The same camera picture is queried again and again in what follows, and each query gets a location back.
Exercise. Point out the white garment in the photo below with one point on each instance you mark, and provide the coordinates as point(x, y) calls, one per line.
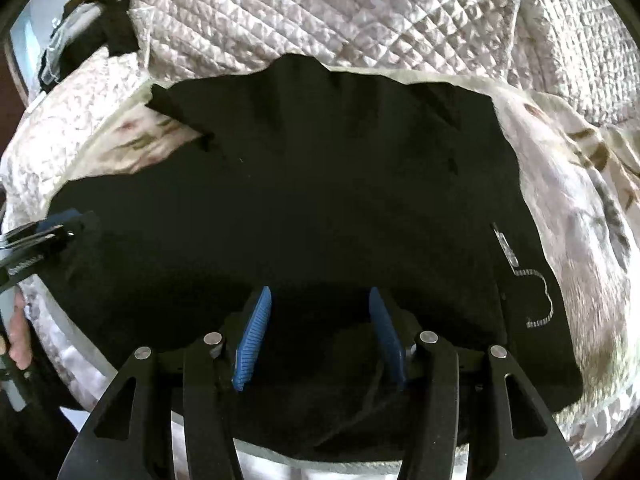
point(65, 45)

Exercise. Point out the floral blanket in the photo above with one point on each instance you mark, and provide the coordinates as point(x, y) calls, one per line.
point(560, 200)

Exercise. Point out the person's left forearm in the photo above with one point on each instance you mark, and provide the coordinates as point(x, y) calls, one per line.
point(30, 440)

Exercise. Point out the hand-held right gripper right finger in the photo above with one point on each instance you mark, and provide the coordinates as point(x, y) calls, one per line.
point(387, 340)

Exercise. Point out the person's left hand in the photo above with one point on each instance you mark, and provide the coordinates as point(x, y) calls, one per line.
point(17, 330)

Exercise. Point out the black garment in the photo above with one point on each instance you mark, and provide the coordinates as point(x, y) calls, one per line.
point(105, 15)

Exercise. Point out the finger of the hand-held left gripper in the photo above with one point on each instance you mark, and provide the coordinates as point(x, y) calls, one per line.
point(55, 232)

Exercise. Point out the pale quilted bedspread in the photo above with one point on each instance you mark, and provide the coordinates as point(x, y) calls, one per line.
point(350, 10)

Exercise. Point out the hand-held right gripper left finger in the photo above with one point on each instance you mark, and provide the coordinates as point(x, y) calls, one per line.
point(252, 340)

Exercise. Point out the dark red cabinet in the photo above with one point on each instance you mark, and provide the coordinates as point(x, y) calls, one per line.
point(11, 80)

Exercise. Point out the black pants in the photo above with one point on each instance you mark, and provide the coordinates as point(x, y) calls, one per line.
point(325, 185)

